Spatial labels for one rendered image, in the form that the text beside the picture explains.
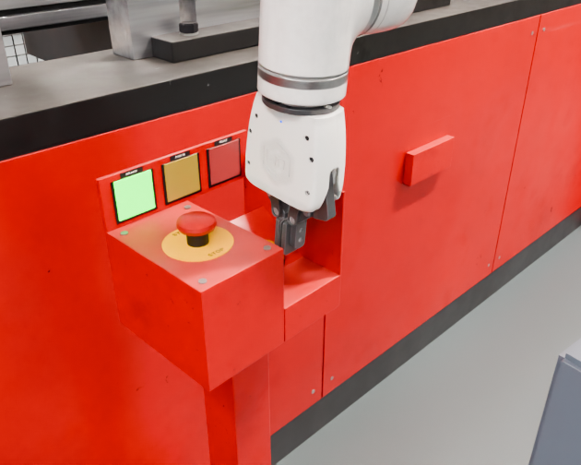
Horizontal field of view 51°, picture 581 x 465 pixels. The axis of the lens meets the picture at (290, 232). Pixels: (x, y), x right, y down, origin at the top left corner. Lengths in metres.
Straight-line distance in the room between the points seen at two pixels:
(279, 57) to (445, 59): 0.80
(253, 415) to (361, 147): 0.57
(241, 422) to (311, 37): 0.47
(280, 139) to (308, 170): 0.04
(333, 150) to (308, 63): 0.09
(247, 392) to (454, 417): 0.87
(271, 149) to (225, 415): 0.35
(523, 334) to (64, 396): 1.30
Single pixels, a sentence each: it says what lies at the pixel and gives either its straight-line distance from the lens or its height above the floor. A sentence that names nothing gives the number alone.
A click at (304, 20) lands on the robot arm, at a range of 0.53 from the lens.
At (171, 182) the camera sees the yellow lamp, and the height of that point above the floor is 0.81.
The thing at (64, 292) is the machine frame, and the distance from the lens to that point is 0.85.
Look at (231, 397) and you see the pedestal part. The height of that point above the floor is 0.57.
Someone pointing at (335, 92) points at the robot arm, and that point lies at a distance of 0.57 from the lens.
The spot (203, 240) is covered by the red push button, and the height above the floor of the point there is 0.79.
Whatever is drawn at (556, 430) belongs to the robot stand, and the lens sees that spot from 0.17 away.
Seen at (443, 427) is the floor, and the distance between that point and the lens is 1.54.
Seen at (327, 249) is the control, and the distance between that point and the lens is 0.70.
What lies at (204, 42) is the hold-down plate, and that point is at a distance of 0.94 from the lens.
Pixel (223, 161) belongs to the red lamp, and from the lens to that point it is 0.73.
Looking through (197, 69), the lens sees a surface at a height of 0.88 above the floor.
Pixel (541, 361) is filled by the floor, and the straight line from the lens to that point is 1.79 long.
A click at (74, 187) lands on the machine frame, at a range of 0.80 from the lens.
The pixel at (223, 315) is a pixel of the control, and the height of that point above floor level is 0.74.
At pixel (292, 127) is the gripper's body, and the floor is 0.90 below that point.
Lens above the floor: 1.09
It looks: 29 degrees down
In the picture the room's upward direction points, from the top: straight up
